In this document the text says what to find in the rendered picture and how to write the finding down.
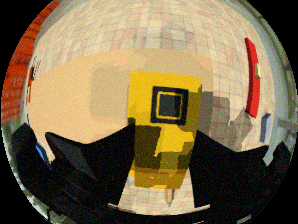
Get long red bar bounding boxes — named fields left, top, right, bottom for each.
left=245, top=37, right=261, bottom=119

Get blue rectangular tray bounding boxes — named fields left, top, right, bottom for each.
left=36, top=143, right=52, bottom=171

